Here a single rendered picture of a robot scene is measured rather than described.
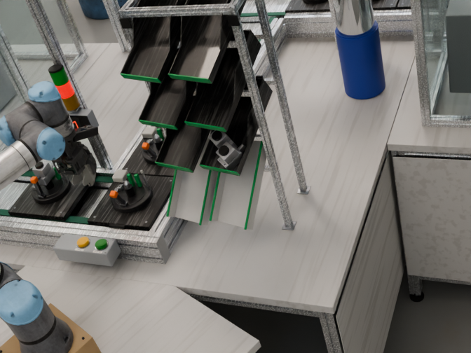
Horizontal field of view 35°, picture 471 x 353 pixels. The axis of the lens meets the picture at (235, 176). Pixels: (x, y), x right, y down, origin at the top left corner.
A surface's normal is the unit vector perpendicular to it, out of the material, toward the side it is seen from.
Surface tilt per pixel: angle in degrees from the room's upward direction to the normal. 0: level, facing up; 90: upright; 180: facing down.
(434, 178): 90
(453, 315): 0
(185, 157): 25
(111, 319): 0
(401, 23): 90
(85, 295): 0
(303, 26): 90
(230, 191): 45
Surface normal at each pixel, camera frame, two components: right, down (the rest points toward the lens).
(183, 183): -0.51, -0.07
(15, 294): -0.14, -0.66
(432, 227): -0.34, 0.66
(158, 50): -0.42, -0.40
